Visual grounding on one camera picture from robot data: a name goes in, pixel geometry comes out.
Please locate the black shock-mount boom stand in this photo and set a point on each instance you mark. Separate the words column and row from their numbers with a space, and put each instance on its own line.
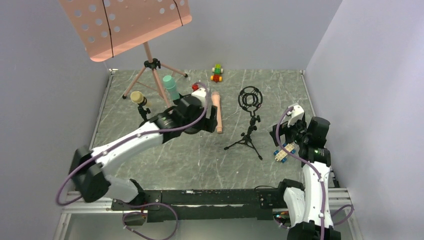
column 250, row 99

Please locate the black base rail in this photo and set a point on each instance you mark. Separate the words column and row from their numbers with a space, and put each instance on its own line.
column 213, row 204

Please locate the green red brick car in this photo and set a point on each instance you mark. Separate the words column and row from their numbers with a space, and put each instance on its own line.
column 217, row 73

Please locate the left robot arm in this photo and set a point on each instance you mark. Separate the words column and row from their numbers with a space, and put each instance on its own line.
column 91, row 169

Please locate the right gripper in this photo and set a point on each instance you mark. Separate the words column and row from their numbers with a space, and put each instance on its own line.
column 279, row 135

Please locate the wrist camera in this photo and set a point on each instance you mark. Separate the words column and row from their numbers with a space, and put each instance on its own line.
column 200, row 93
column 297, row 113

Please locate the green toy microphone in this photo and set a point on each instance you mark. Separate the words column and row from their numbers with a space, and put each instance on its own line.
column 171, row 87

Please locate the yellow toy microphone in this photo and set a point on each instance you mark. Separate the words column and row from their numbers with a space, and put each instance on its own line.
column 140, row 99

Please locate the pink music stand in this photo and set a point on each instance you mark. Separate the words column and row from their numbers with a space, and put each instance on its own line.
column 108, row 28

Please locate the pink toy microphone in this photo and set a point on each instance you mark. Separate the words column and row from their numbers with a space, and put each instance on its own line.
column 216, row 101

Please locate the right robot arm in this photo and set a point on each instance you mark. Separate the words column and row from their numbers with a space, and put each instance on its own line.
column 308, row 205

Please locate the black mic stand with clip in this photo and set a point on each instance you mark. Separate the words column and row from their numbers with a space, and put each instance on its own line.
column 191, row 131

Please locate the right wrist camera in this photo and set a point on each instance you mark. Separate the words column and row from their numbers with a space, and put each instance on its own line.
column 297, row 113

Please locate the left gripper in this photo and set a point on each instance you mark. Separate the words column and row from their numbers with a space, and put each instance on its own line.
column 212, row 118

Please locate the beige blue brick car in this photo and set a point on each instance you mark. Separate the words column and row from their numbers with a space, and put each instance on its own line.
column 281, row 155

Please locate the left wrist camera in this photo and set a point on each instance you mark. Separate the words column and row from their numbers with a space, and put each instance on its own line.
column 200, row 93

